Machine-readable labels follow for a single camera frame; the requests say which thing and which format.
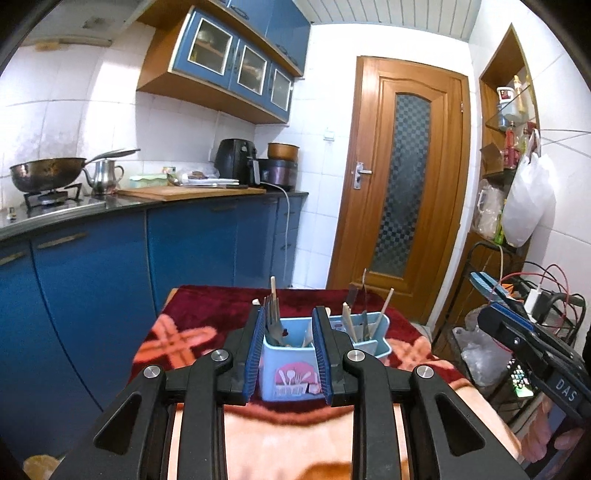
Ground red bottle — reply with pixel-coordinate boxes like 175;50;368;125
505;121;518;169

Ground red cables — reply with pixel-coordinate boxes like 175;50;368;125
501;263;583;324

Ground white power cable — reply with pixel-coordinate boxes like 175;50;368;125
261;182;293;288

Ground dark rice cooker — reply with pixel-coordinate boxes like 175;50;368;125
257;158;298;191

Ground wooden wall niche shelf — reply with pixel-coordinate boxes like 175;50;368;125
478;23;536;241

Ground crumpled clear plastic bag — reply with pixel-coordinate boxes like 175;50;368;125
452;307;513;386

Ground white plastic bag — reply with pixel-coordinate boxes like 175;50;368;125
501;154;557;247

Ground black cart rack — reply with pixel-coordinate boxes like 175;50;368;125
450;240;580;425

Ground brown pot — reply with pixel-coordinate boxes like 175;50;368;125
267;142;301;161

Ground red floral blanket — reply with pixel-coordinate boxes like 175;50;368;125
131;285;522;480

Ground white charger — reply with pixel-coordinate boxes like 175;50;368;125
524;288;548;315

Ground black remote control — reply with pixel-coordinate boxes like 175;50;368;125
505;357;536;400

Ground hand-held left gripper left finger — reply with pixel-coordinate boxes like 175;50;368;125
55;305;267;480

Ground person's right hand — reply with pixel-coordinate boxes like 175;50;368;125
525;399;587;465

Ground blue plastic utensil holder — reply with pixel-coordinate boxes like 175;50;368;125
259;311;391;402

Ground wooden cutting board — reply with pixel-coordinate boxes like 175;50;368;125
113;185;267;202

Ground range hood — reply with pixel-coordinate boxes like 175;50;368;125
21;0;139;49

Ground metal wok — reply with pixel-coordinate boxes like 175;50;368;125
9;148;141;193

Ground round wooden stool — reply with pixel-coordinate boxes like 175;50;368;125
23;455;65;480

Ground gas stove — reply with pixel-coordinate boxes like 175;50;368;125
23;183;86;207

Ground clear bottle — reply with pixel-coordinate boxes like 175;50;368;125
512;75;532;118

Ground metal door handle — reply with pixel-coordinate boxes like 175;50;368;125
352;161;373;190

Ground black air fryer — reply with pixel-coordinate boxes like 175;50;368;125
213;138;262;188

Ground blue wall cabinet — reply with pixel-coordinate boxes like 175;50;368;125
136;0;311;124

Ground small cardboard box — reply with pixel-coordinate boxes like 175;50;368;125
479;142;505;174

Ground wooden door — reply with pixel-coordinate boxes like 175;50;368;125
327;55;472;324

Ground steel kettle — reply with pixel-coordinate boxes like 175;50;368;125
83;159;125;195

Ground green cloth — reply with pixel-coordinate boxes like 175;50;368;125
129;173;169;188

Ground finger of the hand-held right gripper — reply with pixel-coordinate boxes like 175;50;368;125
469;271;528;312
477;304;539;357

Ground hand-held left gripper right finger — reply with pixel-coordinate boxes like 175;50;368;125
311;305;531;480

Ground blue base cabinets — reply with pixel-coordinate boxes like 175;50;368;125
0;194;305;462

